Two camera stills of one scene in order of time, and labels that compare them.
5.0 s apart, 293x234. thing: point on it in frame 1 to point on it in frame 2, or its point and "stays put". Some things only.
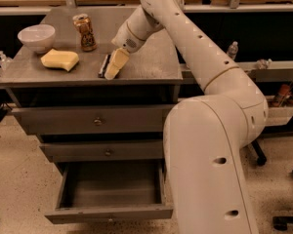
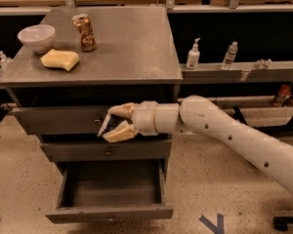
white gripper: (127, 38) to (144, 118)
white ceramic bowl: (38, 37) stays put
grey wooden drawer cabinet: (109, 135) stays put
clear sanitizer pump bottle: (4, 59) stays put
